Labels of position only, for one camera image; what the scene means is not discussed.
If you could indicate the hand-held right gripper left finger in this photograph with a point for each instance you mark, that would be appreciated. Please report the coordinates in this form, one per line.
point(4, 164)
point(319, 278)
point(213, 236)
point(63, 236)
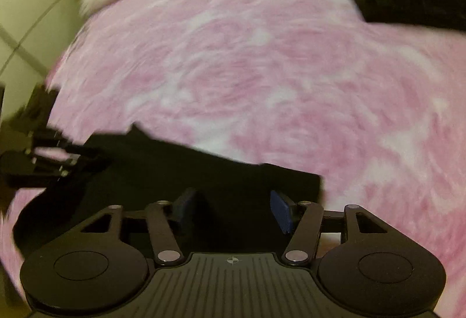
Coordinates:
point(185, 209)

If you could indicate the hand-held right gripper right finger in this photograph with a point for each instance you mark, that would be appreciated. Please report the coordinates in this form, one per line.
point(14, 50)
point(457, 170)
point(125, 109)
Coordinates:
point(281, 210)

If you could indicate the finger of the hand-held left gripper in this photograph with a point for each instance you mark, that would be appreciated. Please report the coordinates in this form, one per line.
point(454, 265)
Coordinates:
point(69, 144)
point(58, 172)

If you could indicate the black sweater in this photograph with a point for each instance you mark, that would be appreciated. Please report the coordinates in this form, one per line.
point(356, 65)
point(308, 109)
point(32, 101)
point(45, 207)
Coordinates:
point(182, 176)

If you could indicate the pink floral blanket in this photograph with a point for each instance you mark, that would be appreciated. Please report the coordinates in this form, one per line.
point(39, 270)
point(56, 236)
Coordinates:
point(255, 67)

